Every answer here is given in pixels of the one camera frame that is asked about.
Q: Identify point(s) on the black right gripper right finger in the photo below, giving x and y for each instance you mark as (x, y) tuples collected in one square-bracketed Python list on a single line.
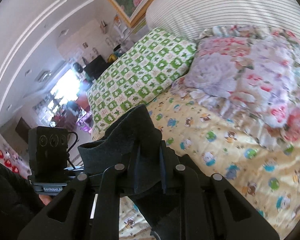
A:
[(168, 161)]

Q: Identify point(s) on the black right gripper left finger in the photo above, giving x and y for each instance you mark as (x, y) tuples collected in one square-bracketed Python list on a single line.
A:
[(137, 181)]

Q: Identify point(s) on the black pants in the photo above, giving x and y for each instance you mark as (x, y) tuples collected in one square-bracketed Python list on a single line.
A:
[(160, 210)]

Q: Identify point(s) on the black sleeved left forearm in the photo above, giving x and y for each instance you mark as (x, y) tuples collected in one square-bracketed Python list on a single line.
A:
[(19, 203)]

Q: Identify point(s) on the person's left hand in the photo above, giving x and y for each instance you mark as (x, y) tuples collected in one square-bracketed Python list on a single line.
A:
[(45, 199)]

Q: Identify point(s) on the green white checkered pillow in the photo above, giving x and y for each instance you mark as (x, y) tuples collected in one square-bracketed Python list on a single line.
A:
[(139, 76)]

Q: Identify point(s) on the yellow cartoon bear bedsheet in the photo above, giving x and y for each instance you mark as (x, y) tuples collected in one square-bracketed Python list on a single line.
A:
[(269, 180)]

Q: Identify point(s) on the floral pink purple pillow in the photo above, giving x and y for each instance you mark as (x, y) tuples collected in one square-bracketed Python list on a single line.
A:
[(251, 76)]

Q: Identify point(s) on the white striped headboard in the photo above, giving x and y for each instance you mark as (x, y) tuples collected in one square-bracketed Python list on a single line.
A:
[(188, 18)]

